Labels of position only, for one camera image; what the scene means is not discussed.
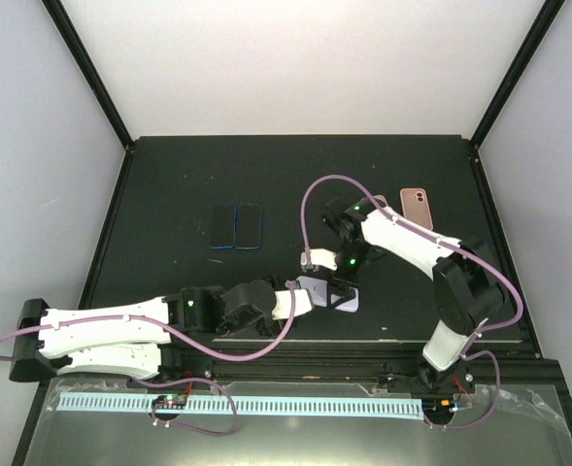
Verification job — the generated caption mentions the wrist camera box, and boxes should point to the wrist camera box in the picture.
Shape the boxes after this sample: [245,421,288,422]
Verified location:
[286,276,317,290]
[300,249,338,271]

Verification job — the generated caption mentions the lavender cased phone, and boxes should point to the lavender cased phone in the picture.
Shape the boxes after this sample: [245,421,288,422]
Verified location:
[307,277,359,314]

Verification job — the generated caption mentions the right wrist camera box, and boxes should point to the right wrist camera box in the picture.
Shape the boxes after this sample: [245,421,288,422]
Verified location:
[300,249,338,271]

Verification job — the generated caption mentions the light blue slotted cable duct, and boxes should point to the light blue slotted cable duct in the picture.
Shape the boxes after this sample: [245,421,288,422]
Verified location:
[56,392,423,420]

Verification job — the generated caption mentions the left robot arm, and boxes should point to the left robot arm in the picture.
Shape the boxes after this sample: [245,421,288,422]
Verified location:
[10,280,315,387]

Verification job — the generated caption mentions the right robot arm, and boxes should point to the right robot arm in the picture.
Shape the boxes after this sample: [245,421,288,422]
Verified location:
[322,198,510,391]

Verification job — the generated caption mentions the left black frame post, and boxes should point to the left black frame post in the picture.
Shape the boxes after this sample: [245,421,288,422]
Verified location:
[41,0,136,152]

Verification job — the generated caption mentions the pink phone case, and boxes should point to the pink phone case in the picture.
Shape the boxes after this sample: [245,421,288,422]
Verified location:
[399,187,433,230]

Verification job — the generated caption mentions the small circuit board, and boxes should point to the small circuit board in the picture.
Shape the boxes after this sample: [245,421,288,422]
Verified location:
[151,394,187,410]

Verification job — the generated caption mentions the right black frame post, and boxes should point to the right black frame post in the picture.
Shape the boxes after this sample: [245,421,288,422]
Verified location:
[469,0,566,147]

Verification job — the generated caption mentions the beige cased phone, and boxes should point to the beige cased phone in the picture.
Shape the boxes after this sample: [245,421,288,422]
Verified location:
[374,195,388,209]

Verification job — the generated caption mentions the black frame post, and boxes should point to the black frame post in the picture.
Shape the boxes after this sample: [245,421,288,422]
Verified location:
[469,0,566,147]
[41,0,136,152]

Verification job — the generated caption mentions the purple loop cable at base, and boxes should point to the purple loop cable at base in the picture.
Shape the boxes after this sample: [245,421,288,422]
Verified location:
[149,377,241,437]

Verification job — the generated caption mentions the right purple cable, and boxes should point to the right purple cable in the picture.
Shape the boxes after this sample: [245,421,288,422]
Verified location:
[299,174,525,360]

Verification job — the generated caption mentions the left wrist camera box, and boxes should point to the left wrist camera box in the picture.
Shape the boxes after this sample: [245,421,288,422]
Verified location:
[286,276,317,290]

